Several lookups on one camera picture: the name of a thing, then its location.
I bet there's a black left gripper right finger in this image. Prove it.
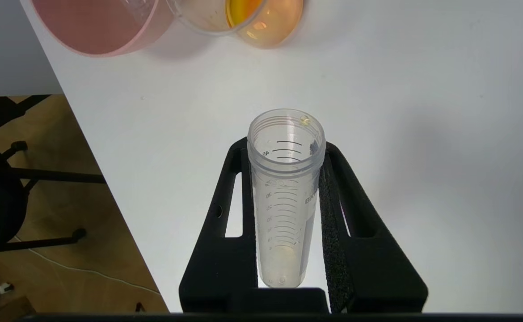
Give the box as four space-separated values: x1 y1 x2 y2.
317 142 428 314

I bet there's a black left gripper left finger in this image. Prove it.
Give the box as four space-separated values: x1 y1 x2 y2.
179 138 260 314

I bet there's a test tube with yellow pigment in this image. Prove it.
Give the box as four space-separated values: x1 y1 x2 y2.
247 109 327 288

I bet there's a clear glass beaker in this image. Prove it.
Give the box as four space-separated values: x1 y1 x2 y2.
168 0 304 49

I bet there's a pink bowl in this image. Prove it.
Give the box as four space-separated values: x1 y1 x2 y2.
31 0 177 57

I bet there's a thin white floor cable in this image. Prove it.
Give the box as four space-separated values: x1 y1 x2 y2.
0 237 161 305

